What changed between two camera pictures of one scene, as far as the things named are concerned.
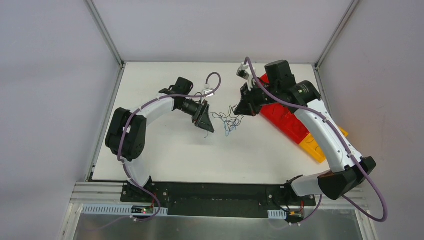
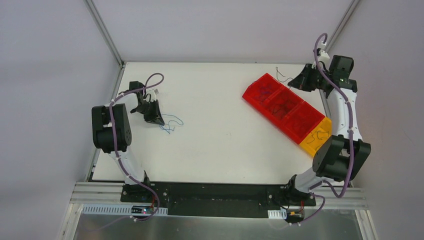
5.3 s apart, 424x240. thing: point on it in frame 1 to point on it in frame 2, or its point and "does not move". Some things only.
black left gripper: [201, 112] to [150, 110]
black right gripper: [250, 100] to [305, 79]
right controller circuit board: [295, 215] does not move
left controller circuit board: [142, 210] does not move
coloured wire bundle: [230, 121] to [165, 127]
